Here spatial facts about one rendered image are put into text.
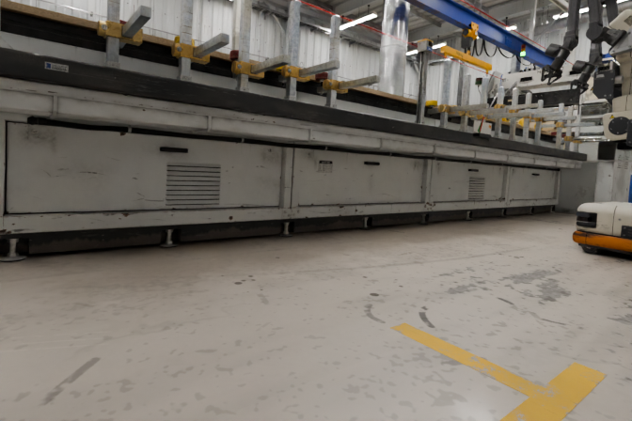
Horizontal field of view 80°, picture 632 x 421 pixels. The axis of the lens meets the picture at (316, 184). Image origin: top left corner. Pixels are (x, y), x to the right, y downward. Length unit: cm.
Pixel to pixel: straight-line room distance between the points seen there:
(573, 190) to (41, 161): 510
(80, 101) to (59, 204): 44
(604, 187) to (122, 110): 476
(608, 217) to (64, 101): 255
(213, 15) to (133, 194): 834
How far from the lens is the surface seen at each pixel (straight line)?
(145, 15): 131
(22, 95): 151
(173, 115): 158
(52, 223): 172
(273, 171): 202
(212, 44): 144
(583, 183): 537
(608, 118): 277
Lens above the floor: 41
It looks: 3 degrees down
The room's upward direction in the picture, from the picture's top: 3 degrees clockwise
